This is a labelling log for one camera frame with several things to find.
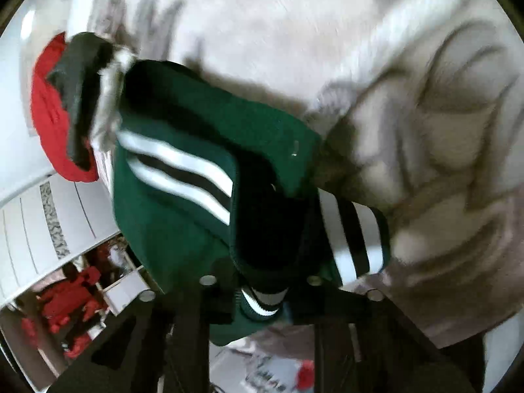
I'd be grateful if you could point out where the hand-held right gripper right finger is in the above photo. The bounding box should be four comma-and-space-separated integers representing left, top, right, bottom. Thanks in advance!
287, 275, 478, 393

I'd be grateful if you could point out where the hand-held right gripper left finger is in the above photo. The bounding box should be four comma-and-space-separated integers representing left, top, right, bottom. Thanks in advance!
49, 275, 236, 393

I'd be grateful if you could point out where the white printed plastic bag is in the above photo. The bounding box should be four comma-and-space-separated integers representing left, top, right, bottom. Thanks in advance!
211, 336, 317, 393

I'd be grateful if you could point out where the green striped varsity jacket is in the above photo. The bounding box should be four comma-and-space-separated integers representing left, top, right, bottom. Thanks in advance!
110, 59, 392, 347

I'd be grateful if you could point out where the printed fleece blanket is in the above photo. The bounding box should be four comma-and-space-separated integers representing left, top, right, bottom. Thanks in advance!
65, 0, 524, 349

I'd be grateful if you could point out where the white wardrobe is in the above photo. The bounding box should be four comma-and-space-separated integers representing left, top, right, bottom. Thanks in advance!
0, 171, 124, 300

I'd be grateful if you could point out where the red cloth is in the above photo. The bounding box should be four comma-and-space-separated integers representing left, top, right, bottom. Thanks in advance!
30, 33, 100, 183

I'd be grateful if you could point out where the red clothes pile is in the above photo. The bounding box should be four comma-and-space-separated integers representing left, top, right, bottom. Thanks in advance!
20, 265, 108, 362

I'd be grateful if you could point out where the dark fur-trimmed coat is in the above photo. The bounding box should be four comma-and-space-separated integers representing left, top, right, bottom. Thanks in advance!
47, 32, 137, 173

